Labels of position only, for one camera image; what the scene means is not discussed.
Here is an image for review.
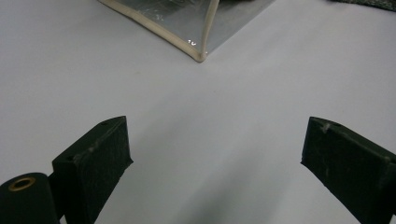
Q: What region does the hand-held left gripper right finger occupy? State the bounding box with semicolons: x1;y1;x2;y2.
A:
300;116;396;224

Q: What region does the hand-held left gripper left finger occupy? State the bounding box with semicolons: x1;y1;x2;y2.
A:
51;115;134;224

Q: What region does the white table cover sheet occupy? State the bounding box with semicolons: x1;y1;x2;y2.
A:
0;0;396;224

